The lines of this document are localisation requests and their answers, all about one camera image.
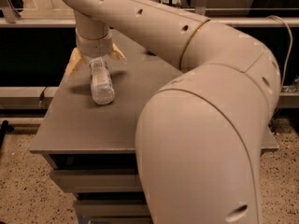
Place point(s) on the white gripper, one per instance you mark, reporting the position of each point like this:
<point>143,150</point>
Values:
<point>94,48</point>

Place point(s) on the clear plastic water bottle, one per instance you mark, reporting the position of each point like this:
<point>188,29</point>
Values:
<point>101,82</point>

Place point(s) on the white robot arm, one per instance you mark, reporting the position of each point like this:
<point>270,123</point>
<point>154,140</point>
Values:
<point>198,139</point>

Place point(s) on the grey drawer cabinet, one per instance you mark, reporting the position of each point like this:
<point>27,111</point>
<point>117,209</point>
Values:
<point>77,134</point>

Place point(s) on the upper grey drawer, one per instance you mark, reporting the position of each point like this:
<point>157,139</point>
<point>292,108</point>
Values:
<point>91,181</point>

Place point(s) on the grey drawer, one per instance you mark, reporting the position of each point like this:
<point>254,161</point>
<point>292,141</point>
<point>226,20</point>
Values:
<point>91,181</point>
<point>112,208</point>

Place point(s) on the lower grey drawer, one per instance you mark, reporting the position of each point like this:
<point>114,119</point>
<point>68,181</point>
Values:
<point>112,208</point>

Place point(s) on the grey metal railing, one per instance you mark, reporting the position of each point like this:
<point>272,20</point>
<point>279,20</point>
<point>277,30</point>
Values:
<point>55,13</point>

